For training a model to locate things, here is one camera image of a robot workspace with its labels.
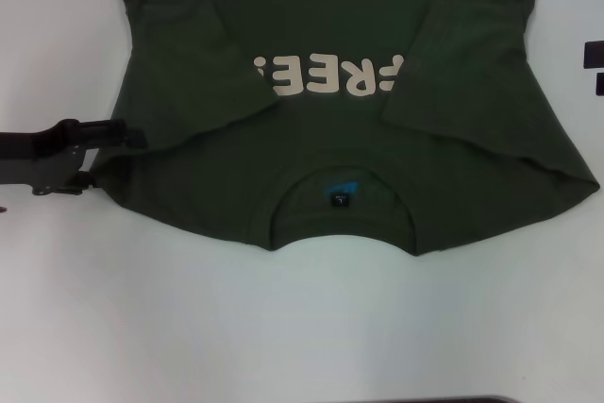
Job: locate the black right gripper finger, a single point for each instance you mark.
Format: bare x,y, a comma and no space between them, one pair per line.
600,84
594,55

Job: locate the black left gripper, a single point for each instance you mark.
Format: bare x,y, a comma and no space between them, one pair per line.
33,162

